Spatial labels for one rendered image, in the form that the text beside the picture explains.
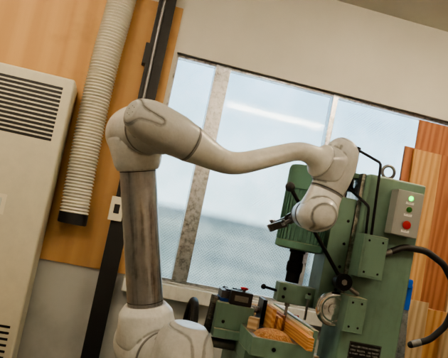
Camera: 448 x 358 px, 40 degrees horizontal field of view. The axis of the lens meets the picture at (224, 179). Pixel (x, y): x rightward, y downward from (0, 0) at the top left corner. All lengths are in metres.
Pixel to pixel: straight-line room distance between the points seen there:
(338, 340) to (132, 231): 0.94
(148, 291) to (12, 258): 1.58
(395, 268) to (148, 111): 1.18
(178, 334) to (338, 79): 2.52
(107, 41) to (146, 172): 1.80
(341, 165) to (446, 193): 2.16
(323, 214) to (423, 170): 2.12
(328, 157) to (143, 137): 0.56
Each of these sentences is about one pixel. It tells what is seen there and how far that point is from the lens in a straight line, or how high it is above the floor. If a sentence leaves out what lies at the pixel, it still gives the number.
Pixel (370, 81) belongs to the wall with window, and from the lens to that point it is 3.88.
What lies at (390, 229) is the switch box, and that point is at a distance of 2.25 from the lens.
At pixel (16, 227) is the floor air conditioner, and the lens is 3.20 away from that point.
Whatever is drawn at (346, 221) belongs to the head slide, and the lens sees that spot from 2.29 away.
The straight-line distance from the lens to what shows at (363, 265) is 2.19.
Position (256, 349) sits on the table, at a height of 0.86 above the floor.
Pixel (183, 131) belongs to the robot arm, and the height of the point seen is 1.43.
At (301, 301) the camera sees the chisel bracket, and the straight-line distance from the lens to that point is 2.30.
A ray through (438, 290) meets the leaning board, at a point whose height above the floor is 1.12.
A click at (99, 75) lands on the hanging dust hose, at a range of 3.35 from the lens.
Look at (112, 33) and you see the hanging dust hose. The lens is 3.41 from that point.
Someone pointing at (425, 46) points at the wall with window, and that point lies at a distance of 4.09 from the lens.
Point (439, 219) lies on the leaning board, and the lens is 3.89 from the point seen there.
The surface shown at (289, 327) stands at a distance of 2.22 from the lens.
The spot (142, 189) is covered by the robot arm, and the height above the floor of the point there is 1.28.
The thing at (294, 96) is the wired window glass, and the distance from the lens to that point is 3.77.
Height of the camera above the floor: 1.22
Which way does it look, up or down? 4 degrees up
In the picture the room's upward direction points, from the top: 12 degrees clockwise
